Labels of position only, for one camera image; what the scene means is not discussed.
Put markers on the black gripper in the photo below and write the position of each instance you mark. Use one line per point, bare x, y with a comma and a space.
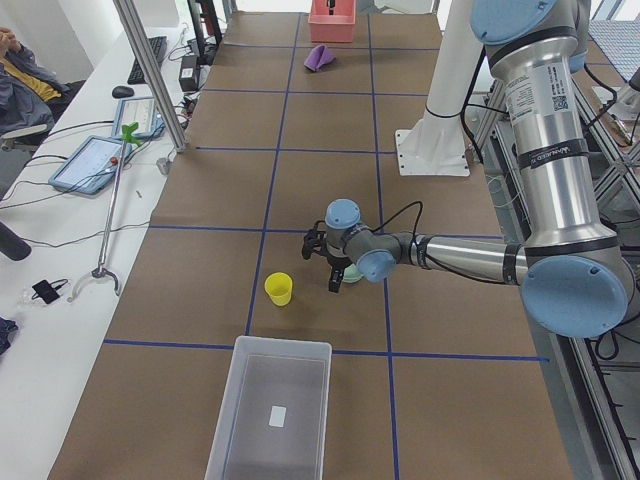
336, 261

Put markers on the light green bowl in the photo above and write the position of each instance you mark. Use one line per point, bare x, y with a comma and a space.
352, 274

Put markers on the yellow plastic cup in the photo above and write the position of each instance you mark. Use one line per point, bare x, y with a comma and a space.
279, 287

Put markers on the purple cloth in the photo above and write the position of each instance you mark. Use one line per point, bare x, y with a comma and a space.
319, 57

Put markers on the clear plastic storage box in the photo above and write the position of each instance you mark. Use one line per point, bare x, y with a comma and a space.
266, 372

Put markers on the white label in box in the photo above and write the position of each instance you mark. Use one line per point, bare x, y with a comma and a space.
277, 416

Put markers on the black power adapter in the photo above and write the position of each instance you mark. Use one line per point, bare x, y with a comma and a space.
189, 75

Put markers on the pink plastic tray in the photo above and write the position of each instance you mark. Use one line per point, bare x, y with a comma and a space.
335, 26

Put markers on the blue teach pendant far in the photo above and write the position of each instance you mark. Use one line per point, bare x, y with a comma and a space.
141, 110

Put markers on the blue teach pendant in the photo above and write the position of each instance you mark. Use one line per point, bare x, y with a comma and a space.
141, 110
90, 167

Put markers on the blue teach pendant near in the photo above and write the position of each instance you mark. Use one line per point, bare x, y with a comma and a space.
90, 167

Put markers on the black computer mouse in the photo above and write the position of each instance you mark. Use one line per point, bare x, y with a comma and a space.
121, 91

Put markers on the seated person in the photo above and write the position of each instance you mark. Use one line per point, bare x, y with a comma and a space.
31, 95

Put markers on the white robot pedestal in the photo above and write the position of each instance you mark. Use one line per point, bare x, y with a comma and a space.
435, 146

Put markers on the green handled reacher grabber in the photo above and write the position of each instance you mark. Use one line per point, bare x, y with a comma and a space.
101, 271

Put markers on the aluminium frame post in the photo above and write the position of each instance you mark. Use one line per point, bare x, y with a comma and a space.
137, 38

